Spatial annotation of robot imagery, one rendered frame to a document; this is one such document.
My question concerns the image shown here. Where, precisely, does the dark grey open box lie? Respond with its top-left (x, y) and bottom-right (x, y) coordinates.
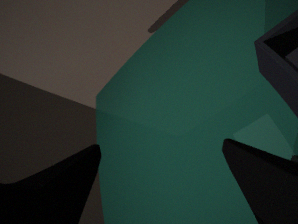
top-left (254, 11), bottom-right (298, 117)

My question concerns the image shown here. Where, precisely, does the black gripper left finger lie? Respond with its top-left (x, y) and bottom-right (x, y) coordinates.
top-left (0, 144), bottom-right (102, 224)

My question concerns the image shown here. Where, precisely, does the dark grey square plate with hole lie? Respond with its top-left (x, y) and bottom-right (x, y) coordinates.
top-left (285, 48), bottom-right (298, 73)

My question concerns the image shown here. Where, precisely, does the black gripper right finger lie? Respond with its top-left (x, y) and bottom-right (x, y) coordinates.
top-left (222, 139), bottom-right (298, 224)

